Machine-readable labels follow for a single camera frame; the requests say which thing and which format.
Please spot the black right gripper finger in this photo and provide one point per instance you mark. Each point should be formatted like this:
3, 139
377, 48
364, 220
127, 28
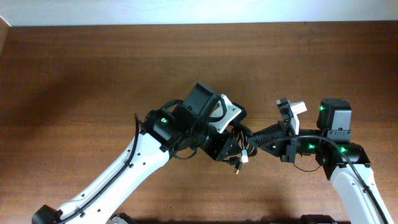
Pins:
275, 147
272, 132

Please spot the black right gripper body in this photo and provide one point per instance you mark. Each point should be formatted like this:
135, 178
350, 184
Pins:
289, 145

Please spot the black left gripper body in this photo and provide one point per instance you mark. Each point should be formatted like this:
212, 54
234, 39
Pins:
215, 143

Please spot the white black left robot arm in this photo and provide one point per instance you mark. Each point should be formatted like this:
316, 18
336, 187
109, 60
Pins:
197, 122

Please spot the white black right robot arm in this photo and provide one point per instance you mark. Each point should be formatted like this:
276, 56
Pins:
346, 164

